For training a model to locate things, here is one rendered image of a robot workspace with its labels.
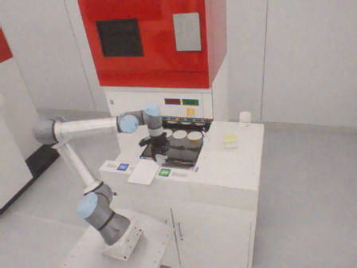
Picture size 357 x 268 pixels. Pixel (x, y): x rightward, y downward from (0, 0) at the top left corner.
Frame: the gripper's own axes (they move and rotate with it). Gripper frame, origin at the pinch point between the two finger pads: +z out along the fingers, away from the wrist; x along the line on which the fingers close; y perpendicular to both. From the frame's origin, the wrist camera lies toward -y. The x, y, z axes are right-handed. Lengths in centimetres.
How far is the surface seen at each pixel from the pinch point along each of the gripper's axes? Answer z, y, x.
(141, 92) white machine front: -13, -32, 58
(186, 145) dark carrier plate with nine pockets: 12.6, 5.7, 34.9
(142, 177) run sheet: 6.1, -8.0, -6.2
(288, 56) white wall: 10, 72, 206
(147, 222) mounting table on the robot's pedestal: 20.5, -0.2, -23.7
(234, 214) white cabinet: 26.2, 42.2, -4.9
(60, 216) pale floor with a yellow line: 102, -126, 23
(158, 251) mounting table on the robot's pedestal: 20.5, 11.6, -38.7
